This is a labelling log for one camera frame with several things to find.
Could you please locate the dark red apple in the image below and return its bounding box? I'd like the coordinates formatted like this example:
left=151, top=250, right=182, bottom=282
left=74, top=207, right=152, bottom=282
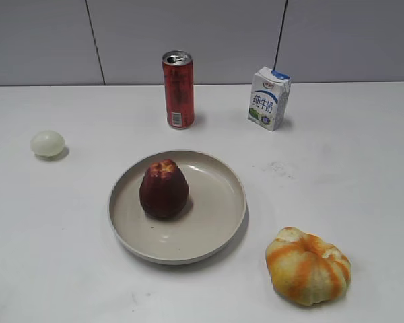
left=139, top=159, right=189, bottom=219

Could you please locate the beige round plate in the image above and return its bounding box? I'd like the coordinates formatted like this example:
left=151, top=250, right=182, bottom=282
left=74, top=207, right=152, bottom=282
left=108, top=150, right=247, bottom=265

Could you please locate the white blue milk carton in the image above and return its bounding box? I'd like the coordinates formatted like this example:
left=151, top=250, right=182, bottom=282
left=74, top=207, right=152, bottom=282
left=248, top=67, right=291, bottom=131

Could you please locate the red drink can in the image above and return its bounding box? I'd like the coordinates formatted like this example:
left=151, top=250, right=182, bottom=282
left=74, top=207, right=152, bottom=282
left=162, top=50, right=195, bottom=129

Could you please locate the orange yellow small pumpkin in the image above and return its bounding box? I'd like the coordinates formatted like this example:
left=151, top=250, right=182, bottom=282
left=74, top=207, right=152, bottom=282
left=265, top=227, right=351, bottom=306

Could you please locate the white egg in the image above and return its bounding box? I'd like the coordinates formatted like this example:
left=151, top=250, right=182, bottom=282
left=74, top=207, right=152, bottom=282
left=30, top=130, right=65, bottom=157

